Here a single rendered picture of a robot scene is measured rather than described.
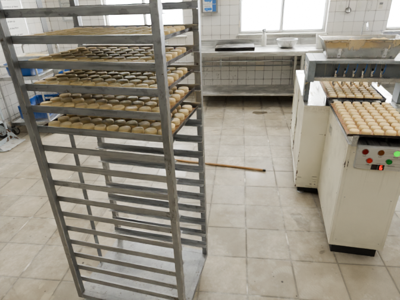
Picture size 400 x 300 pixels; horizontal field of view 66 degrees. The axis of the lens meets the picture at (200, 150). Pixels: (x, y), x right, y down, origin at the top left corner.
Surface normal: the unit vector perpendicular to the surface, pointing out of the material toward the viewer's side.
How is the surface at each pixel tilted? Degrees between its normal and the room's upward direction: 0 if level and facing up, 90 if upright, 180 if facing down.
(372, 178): 90
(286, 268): 0
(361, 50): 115
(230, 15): 90
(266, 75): 90
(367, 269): 0
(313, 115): 90
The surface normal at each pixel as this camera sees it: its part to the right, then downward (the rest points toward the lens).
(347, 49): -0.18, 0.78
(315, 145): -0.22, 0.44
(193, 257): -0.04, -0.90
